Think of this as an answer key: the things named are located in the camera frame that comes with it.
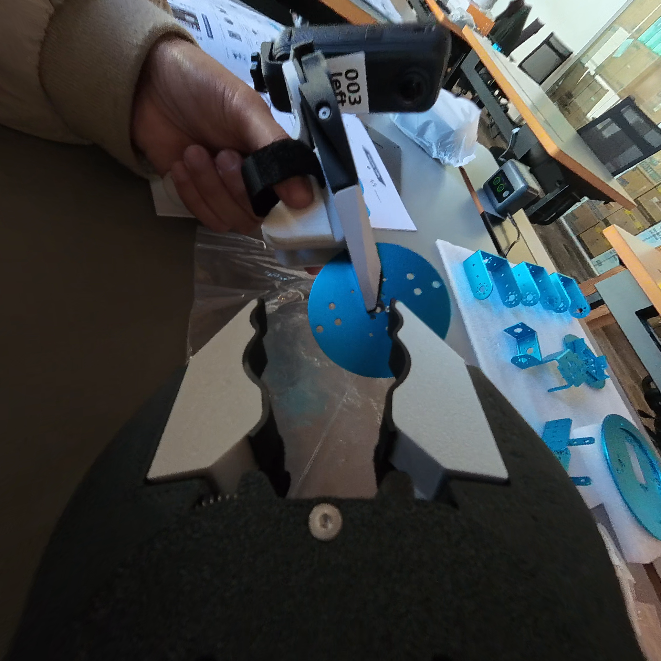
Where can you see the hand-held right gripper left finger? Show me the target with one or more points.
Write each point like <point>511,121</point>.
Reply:
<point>206,413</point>

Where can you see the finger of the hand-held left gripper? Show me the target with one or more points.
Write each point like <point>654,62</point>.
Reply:
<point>361,242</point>

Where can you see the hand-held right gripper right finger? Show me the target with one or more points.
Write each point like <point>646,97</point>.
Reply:
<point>444,413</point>

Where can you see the teal round metal plate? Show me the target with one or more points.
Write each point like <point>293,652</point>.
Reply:
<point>413,320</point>

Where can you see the person's left forearm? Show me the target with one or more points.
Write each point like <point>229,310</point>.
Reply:
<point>77,62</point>

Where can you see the person's left hand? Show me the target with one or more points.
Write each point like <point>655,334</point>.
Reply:
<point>196,113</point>

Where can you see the white printed instruction sheet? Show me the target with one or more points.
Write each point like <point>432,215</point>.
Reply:
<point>387,206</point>

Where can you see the white plastic bag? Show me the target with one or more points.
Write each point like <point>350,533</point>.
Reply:
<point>439,129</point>

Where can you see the white foam sheet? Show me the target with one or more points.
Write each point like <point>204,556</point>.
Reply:
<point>480,330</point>

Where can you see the large clear plastic bag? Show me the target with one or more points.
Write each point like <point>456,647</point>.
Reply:
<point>310,413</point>

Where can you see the brown wooden stick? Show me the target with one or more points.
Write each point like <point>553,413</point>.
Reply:
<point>467,180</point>

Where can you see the person's beige jacket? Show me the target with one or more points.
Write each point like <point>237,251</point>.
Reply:
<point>77,361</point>

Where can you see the cluster of blue brackets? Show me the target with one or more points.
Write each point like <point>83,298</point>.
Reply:
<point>532,289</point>

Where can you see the black computer monitor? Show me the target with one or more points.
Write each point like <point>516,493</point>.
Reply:
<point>545,57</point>

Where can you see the black device green display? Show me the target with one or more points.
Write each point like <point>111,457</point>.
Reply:
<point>508,186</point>

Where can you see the stack of cardboard boxes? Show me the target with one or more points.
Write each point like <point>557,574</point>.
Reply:
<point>594,227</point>

